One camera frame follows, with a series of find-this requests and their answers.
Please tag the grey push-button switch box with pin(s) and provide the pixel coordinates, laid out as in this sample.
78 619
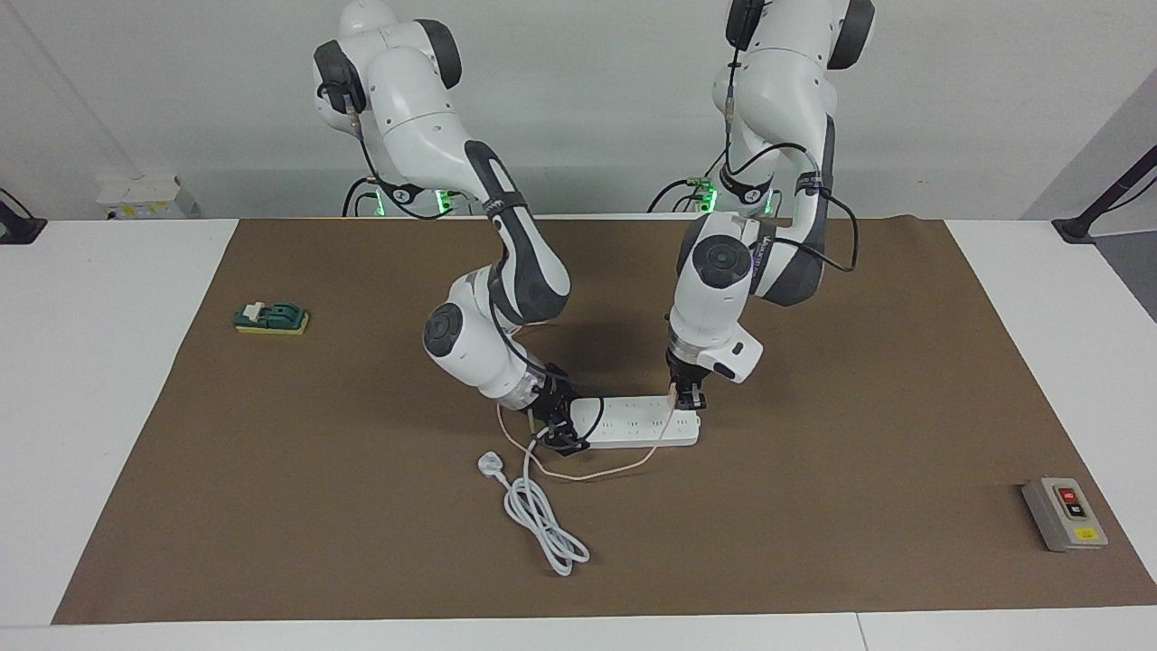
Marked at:
1067 515

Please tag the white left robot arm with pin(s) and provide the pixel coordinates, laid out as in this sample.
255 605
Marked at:
777 90

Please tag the green knife switch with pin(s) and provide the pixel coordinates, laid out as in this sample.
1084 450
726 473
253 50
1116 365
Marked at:
280 316

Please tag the black table clamp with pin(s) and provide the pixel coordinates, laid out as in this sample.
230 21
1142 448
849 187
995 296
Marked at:
18 228

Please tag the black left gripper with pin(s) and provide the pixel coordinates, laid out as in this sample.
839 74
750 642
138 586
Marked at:
687 369

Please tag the black clamp stand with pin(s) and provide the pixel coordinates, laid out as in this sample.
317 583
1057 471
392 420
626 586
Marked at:
1076 229

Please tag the white power strip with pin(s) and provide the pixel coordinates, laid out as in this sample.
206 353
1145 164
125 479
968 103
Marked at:
633 427

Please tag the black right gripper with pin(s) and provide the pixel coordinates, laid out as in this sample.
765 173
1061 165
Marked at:
553 396

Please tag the brown table mat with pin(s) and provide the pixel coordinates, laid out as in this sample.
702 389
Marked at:
362 542

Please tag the white box with yellow labels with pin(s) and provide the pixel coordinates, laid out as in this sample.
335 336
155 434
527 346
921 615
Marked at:
145 194

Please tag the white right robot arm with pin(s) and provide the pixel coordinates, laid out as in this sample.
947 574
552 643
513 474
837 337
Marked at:
416 90

